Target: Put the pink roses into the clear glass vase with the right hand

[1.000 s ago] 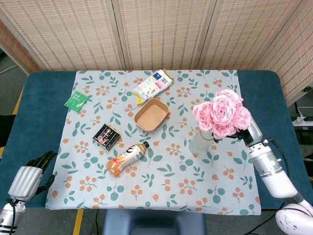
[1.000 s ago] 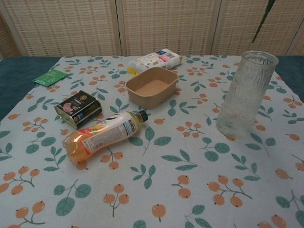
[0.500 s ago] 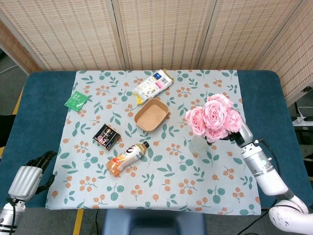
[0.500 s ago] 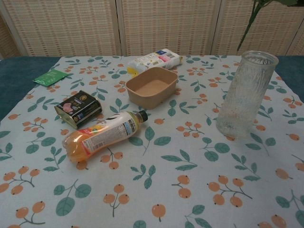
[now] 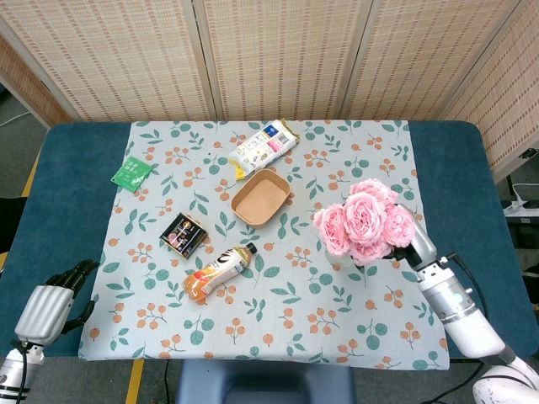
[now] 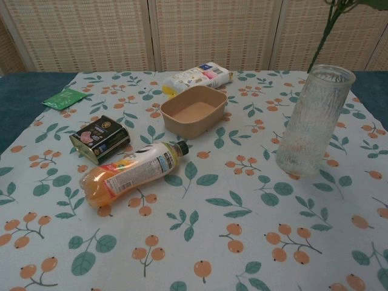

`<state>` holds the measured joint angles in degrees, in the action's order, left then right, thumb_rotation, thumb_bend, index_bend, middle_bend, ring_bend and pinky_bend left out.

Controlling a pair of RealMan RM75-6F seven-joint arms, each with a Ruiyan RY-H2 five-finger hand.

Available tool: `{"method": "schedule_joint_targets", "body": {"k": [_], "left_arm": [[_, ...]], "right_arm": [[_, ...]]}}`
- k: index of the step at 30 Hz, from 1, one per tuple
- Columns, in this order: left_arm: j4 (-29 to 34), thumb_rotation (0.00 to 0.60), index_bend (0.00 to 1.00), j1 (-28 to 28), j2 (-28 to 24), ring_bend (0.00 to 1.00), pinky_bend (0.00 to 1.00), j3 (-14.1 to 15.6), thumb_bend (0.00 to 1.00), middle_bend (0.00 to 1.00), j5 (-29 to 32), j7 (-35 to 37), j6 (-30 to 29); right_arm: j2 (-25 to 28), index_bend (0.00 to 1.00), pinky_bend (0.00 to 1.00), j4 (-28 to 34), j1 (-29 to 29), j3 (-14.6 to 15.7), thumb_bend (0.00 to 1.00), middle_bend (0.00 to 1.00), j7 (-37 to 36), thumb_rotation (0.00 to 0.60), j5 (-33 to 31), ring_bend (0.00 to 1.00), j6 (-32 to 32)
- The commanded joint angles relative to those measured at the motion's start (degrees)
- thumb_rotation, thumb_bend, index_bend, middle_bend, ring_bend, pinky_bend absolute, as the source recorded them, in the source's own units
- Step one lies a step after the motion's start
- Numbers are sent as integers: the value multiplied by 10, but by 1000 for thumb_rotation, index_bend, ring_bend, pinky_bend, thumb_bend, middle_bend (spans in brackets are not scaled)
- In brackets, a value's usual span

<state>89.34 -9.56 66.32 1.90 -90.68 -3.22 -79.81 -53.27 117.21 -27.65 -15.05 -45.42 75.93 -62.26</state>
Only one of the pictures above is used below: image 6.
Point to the pink artificial rose bouquet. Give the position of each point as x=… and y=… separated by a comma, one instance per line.
x=332, y=21

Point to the tall textured glass vase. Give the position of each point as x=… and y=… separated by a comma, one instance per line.
x=312, y=121

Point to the brown paper food container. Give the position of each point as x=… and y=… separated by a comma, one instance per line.
x=194, y=113

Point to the floral orange fruit tablecloth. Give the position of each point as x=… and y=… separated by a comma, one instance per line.
x=194, y=212

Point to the white printed snack package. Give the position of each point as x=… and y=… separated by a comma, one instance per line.
x=197, y=78

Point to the orange juice plastic bottle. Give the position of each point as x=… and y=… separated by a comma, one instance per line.
x=130, y=174

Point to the black luncheon meat tin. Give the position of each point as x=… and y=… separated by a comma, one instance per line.
x=98, y=139

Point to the woven bamboo folding screen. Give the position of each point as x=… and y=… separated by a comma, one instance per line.
x=194, y=33

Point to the green sachet packet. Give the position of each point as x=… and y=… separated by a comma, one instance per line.
x=64, y=99

